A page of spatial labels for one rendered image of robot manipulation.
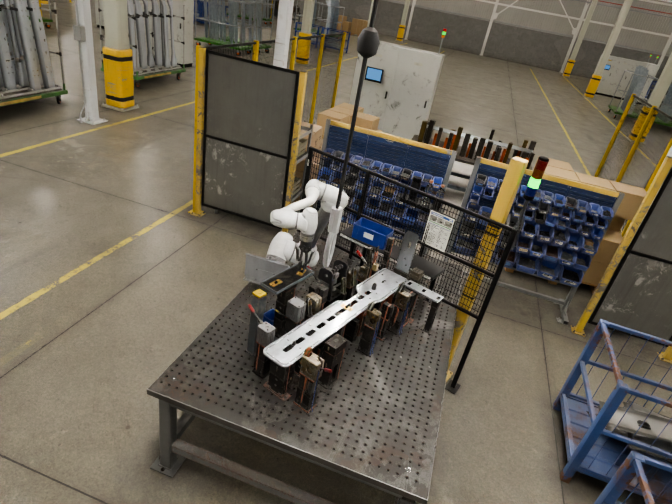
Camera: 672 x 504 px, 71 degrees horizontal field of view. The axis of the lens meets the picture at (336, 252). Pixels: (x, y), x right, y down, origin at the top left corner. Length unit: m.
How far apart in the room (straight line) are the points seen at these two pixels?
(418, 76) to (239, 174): 5.03
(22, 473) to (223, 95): 3.94
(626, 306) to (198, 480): 4.41
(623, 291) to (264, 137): 4.13
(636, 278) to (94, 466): 4.97
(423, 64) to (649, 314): 6.05
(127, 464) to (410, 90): 8.16
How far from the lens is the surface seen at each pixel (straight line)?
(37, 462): 3.65
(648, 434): 4.12
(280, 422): 2.77
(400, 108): 9.91
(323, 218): 3.51
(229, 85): 5.59
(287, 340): 2.79
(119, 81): 10.37
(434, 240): 3.80
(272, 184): 5.63
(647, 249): 5.49
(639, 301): 5.77
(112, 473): 3.50
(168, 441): 3.24
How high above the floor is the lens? 2.81
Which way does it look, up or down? 29 degrees down
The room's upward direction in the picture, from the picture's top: 11 degrees clockwise
